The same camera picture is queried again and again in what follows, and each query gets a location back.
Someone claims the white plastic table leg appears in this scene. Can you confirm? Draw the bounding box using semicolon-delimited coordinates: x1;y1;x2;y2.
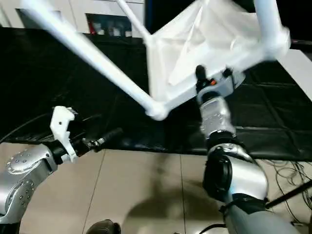
253;0;291;60
116;0;154;46
20;0;169;122

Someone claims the black metal frame bar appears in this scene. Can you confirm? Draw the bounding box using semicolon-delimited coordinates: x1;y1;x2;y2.
265;182;312;209

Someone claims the white glass-door cabinet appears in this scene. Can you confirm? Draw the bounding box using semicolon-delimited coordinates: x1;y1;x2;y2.
0;0;146;38

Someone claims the white flat board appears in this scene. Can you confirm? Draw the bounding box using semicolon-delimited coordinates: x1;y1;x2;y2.
279;48;312;101

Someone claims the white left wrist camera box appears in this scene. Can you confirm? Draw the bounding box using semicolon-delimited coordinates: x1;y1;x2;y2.
49;105;79;163

